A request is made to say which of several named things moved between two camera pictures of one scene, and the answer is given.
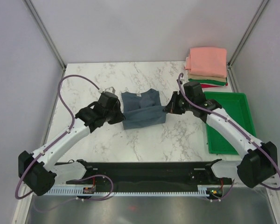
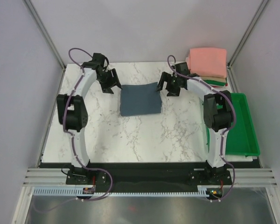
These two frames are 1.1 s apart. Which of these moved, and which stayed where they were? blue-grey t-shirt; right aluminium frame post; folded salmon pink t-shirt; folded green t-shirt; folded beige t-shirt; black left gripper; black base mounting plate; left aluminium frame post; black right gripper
Moved: black left gripper; black right gripper; blue-grey t-shirt
Stayed: right aluminium frame post; folded salmon pink t-shirt; folded green t-shirt; folded beige t-shirt; black base mounting plate; left aluminium frame post
